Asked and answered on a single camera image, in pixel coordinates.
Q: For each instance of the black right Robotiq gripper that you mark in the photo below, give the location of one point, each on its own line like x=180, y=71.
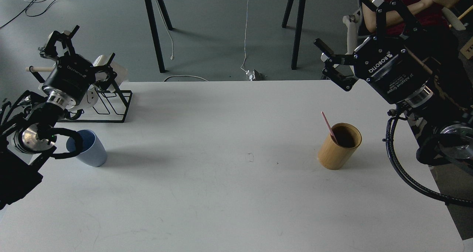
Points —
x=386, y=65

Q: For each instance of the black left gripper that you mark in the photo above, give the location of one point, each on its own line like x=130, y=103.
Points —
x=72, y=74

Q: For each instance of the light blue plastic cup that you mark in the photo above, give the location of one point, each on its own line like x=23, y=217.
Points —
x=93, y=152

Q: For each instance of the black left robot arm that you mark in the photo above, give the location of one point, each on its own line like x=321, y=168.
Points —
x=28, y=133

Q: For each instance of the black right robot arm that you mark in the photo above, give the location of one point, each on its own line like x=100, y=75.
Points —
x=450, y=140

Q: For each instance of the bamboo chopstick holder cup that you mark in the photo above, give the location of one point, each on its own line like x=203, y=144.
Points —
x=335, y=152

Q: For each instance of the white office chair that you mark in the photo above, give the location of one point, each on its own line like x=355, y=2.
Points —
x=353, y=22

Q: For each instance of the white round mug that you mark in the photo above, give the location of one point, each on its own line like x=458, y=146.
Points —
x=88, y=101

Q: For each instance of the white square mug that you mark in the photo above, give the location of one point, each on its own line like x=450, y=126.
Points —
x=121, y=72

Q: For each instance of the person in red shirt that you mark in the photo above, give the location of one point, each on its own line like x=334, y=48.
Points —
x=430, y=16

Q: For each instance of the pink chopstick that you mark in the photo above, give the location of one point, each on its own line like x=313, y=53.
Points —
x=332, y=135

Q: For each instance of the white power adapter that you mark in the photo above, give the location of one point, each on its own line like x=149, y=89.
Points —
x=254, y=75

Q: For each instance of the black wire mug rack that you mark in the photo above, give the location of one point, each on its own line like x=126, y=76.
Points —
x=112, y=106

